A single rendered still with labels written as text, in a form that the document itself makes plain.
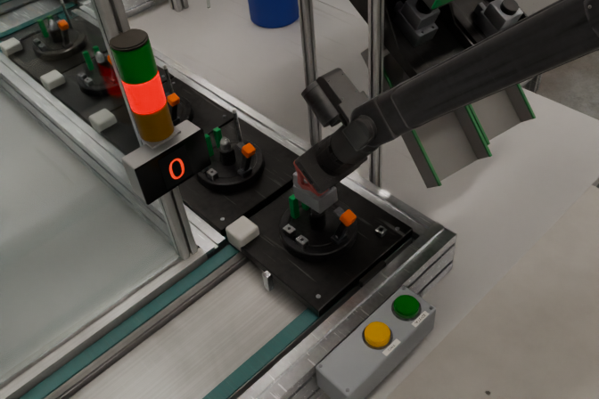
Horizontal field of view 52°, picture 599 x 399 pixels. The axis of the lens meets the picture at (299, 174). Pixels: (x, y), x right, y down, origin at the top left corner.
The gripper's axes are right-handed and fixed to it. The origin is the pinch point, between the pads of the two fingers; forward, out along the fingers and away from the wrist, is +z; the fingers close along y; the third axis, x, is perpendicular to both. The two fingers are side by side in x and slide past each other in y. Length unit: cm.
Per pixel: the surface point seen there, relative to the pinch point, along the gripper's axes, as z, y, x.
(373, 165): 12.2, -19.0, 4.9
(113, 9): -18.9, 18.6, -31.5
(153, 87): -14.0, 18.7, -21.6
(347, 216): -1.9, 0.4, 8.7
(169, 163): -3.7, 19.7, -13.7
